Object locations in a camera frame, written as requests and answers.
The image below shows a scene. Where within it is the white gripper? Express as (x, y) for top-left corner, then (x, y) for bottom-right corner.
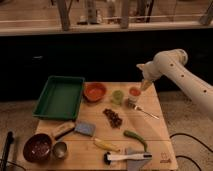
(136, 62), (160, 91)

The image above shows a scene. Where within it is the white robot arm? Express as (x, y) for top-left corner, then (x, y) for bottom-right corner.
(136, 49), (213, 121)

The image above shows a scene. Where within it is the paper cup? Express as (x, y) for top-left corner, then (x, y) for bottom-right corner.
(128, 87), (141, 103)

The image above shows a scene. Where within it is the green cup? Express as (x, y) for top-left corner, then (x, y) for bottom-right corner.
(111, 90), (124, 105)

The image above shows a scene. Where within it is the small metal cup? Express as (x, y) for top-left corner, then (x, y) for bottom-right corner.
(53, 141), (68, 159)

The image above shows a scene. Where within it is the dark grapes bunch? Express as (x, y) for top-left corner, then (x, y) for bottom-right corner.
(103, 109), (122, 128)

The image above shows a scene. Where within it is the green chili pepper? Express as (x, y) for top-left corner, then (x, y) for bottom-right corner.
(123, 130), (148, 152)

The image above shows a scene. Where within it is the orange bowl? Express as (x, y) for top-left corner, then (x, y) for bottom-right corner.
(83, 82), (107, 102)

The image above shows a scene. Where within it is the yellow corn cob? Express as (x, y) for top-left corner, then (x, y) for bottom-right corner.
(94, 138), (120, 152)

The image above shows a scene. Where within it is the blue sponge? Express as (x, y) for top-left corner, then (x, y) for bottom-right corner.
(74, 122), (96, 137)

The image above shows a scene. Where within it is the grey cloth piece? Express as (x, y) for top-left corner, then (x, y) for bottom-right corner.
(125, 147), (152, 171)

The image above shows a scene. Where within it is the green plastic tray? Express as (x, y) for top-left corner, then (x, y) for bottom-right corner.
(33, 76), (85, 120)

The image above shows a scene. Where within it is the wooden block brush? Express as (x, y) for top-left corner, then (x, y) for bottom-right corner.
(51, 122), (75, 139)

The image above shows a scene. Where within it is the dark red bowl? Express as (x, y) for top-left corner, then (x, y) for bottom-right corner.
(23, 133), (52, 163)

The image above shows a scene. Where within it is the black pole stand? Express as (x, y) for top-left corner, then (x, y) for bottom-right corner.
(0, 131), (14, 171)

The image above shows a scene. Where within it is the black cable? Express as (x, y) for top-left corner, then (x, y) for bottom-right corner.
(169, 132), (213, 171)

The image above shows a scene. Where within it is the white handled brush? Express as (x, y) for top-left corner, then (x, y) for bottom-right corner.
(104, 152), (152, 165)

